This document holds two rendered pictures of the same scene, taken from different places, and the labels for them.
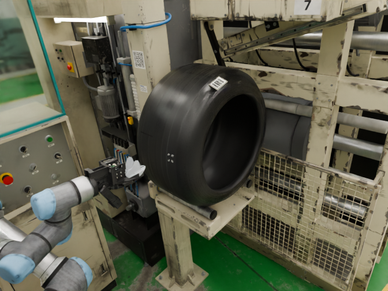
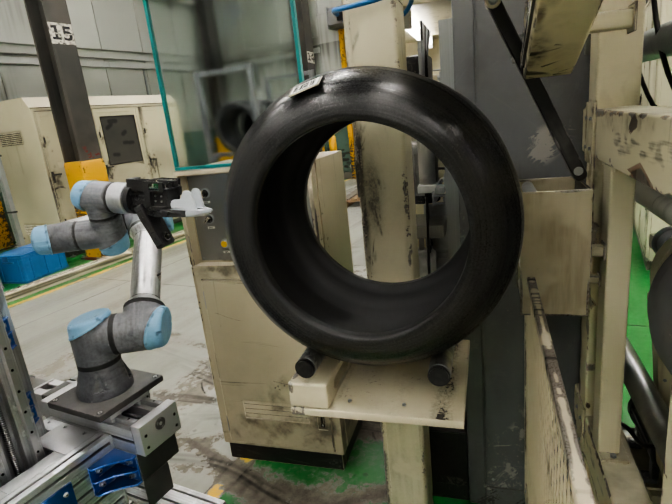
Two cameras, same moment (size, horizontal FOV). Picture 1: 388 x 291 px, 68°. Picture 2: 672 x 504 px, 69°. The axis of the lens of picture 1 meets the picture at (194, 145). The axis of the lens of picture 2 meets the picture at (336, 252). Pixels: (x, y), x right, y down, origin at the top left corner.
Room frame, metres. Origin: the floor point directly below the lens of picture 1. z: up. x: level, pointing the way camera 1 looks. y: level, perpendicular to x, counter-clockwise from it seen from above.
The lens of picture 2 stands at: (0.61, -0.94, 1.41)
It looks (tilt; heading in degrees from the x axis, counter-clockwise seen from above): 16 degrees down; 63
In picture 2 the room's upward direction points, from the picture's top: 6 degrees counter-clockwise
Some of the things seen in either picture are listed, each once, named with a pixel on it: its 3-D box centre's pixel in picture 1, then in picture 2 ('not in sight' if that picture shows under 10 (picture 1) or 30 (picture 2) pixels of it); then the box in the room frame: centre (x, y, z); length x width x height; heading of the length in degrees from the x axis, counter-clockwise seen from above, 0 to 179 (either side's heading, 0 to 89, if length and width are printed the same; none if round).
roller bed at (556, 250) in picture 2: not in sight; (549, 244); (1.60, -0.15, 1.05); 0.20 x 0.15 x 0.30; 45
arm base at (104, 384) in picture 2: not in sight; (102, 372); (0.56, 0.53, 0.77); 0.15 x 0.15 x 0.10
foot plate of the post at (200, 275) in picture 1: (181, 275); not in sight; (1.34, 0.16, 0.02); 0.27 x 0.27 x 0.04; 45
